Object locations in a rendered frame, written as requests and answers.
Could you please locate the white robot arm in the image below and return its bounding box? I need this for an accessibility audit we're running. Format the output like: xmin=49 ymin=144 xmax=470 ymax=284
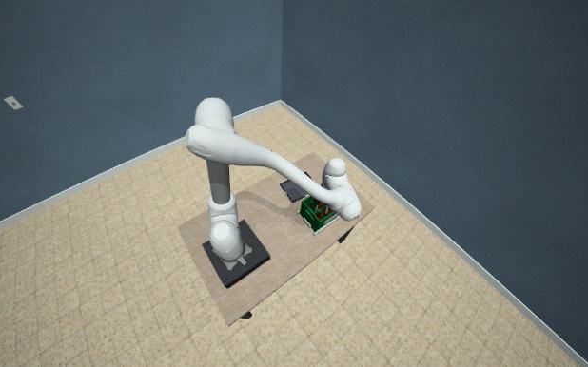
xmin=185 ymin=98 xmax=362 ymax=271

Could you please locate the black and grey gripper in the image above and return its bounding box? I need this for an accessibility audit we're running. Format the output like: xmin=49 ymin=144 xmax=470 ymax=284
xmin=313 ymin=198 xmax=330 ymax=213

